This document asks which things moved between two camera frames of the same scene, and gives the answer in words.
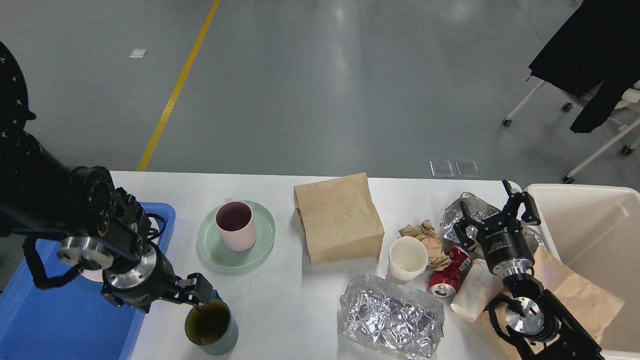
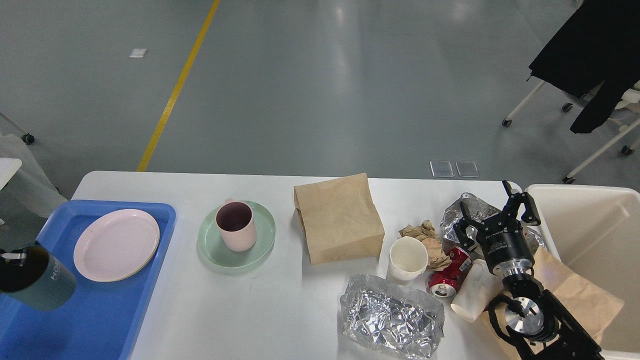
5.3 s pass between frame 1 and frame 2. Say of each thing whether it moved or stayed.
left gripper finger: moved
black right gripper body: stayed
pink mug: stayed
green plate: stayed
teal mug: moved
